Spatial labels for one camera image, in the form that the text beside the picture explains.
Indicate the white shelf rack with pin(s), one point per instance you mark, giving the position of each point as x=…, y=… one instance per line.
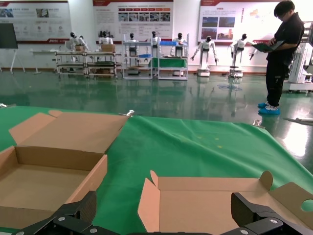
x=137, y=43

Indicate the white rack with green cloth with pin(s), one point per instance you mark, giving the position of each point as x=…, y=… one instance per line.
x=171, y=62

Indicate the large cardboard carton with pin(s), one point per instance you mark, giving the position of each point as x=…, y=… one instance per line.
x=108, y=48

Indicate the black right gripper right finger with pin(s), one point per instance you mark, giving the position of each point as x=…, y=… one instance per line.
x=247, y=210

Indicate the white red wall poster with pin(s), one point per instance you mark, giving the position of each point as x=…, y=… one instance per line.
x=220, y=24
x=132, y=27
x=36, y=22

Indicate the brown cardboard mailer box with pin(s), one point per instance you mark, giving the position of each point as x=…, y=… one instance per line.
x=68, y=132
x=195, y=208

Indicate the blue plastic tray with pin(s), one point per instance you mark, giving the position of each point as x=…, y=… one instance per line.
x=170, y=43

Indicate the black board on stand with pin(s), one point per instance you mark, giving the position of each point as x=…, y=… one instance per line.
x=7, y=35

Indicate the white black humanoid robot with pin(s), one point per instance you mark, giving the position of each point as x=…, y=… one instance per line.
x=132, y=42
x=205, y=49
x=73, y=40
x=179, y=40
x=154, y=41
x=105, y=39
x=238, y=46

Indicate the metal bar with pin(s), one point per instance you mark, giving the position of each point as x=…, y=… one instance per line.
x=300, y=120

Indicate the green table cloth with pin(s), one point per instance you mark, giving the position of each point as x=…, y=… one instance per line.
x=185, y=151

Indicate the small cardboard carton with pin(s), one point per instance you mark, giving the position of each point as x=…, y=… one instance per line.
x=79, y=48

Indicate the white machine stand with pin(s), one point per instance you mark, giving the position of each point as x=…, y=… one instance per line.
x=299, y=63

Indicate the metal tube rack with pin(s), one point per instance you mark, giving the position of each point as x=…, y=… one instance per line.
x=71, y=64
x=102, y=64

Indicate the silver binder clip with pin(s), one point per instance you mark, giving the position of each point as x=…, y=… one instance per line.
x=128, y=113
x=256, y=122
x=3, y=105

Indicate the white table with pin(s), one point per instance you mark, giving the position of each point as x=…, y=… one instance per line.
x=41, y=52

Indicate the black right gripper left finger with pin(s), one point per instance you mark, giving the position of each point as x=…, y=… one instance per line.
x=78, y=210

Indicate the green folder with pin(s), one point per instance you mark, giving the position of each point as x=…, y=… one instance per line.
x=262, y=47

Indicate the person in black clothes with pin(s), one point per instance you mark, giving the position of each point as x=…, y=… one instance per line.
x=288, y=31

